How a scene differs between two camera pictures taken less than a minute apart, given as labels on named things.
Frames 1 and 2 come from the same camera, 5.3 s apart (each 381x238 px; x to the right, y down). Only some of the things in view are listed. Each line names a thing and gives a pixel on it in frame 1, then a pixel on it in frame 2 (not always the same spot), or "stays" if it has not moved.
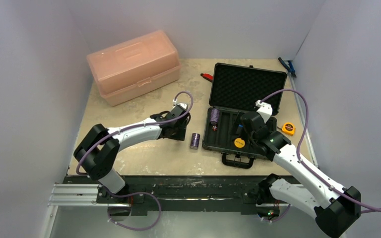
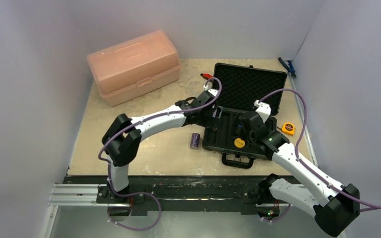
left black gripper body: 178,133 -> 207,120
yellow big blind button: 239,143 stays
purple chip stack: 195,141 stays
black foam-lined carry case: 235,89 stays
